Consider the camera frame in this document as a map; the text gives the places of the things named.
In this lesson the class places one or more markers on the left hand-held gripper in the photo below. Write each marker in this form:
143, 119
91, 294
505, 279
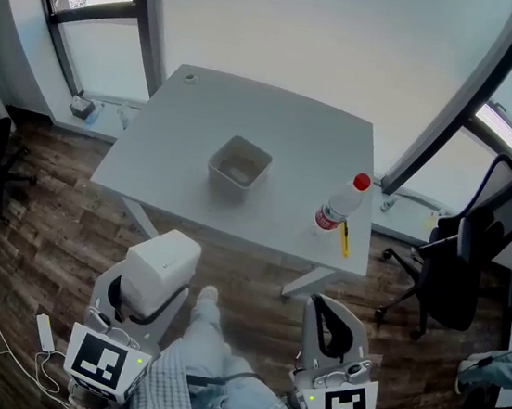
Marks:
97, 360

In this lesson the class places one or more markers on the white rectangular box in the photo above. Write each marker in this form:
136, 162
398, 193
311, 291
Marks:
159, 265

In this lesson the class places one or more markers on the white square plastic container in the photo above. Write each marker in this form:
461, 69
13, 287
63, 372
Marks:
228, 183

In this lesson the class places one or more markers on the dark box on sill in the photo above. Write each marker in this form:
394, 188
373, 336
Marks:
81, 108

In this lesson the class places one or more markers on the person's left white shoe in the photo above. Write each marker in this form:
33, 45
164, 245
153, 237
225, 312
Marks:
209, 294

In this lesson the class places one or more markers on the blue jeans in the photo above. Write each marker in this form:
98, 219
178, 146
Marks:
210, 342

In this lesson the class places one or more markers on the plaid shirt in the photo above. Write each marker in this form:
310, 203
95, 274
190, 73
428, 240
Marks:
165, 393

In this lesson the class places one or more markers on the white power strip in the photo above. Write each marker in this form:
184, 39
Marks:
46, 332

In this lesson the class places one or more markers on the clear bottle with red cap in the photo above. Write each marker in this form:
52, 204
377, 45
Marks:
337, 207

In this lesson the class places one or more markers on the black mesh office chair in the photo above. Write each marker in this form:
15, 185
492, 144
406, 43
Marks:
456, 281

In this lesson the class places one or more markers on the small green bottle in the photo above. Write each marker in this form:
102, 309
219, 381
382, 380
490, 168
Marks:
389, 204

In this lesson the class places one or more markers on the light grey table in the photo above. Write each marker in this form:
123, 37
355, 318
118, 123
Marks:
174, 151

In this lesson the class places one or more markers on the white spray bottle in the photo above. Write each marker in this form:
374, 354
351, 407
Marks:
124, 117

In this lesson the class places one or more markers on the small blue bottle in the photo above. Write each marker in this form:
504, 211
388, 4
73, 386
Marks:
94, 116

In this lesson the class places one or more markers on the black window frame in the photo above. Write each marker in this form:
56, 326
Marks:
144, 20
439, 129

